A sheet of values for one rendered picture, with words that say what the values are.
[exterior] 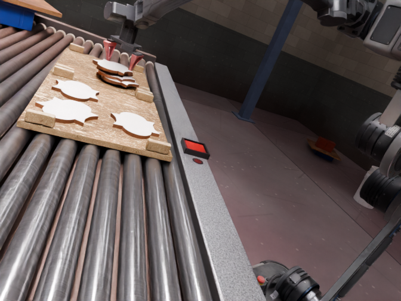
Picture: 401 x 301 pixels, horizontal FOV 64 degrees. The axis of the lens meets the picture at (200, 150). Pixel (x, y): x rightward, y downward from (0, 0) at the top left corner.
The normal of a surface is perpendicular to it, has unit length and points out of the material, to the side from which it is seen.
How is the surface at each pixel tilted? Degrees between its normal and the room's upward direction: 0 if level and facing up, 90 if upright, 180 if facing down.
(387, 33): 90
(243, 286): 0
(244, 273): 0
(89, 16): 90
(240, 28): 90
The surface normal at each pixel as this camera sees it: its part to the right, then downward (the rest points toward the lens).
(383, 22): -0.74, -0.03
